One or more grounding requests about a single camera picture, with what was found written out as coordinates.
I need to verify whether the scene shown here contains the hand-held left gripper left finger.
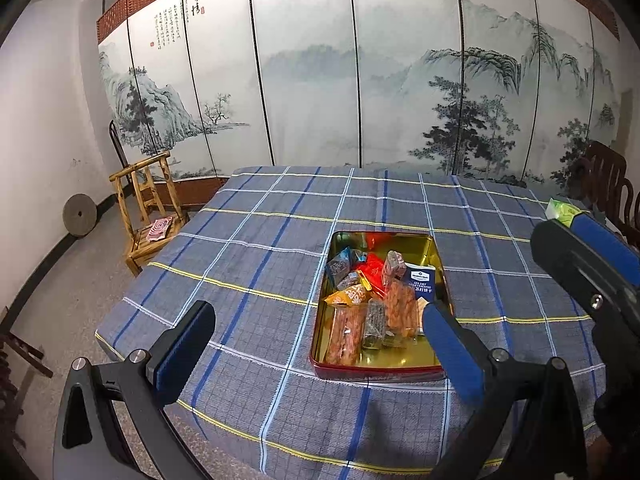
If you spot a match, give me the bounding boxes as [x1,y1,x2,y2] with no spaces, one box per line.
[52,300,217,480]

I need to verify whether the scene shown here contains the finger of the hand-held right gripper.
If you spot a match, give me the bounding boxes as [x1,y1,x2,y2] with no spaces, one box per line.
[530,220,631,320]
[572,212,640,288]

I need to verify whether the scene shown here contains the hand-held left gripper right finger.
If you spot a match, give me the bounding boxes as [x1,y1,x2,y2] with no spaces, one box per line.
[422,302,588,480]

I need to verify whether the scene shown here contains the red and gold tin box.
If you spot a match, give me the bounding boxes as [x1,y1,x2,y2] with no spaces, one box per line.
[309,231,456,383]

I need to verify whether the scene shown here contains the clear packet of orange pastry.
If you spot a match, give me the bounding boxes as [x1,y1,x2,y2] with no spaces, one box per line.
[325,305,368,366]
[385,280,418,338]

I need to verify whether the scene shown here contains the navy blue cracker packet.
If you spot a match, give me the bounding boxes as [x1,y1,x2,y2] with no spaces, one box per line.
[402,265,436,306]

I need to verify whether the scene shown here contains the dark clear snack packet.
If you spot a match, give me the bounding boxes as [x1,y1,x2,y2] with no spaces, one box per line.
[362,300,388,351]

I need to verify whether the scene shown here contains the brown snack packet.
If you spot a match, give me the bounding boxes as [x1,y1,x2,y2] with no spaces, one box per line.
[382,250,408,286]

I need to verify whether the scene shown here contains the red snack packet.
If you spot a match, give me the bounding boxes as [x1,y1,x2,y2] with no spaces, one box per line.
[357,252,388,293]

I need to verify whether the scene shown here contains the yellow orange triangular packet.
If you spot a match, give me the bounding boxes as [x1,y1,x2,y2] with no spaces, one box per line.
[325,284,373,308]

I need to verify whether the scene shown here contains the green tissue pack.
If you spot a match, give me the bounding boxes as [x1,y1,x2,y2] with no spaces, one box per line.
[545,198,581,226]

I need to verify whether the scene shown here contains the dark wooden armchair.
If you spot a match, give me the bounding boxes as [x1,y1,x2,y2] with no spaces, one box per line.
[570,141,640,246]

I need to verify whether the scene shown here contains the blue plaid tablecloth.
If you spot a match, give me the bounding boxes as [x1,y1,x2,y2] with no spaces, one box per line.
[95,165,608,476]

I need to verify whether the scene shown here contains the red patterned mat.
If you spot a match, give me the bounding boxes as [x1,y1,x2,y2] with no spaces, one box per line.
[147,216,175,243]

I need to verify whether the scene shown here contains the dark wooden furniture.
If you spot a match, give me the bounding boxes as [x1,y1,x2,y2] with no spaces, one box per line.
[0,305,53,448]

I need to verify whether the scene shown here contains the round stone disc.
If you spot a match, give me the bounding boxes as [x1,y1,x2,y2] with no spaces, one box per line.
[63,193,97,236]

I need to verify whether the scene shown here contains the black metal chair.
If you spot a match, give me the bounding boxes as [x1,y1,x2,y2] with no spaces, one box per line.
[108,120,132,181]

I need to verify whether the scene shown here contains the landscape painted folding screen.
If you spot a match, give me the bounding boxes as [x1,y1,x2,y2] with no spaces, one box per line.
[97,0,623,193]

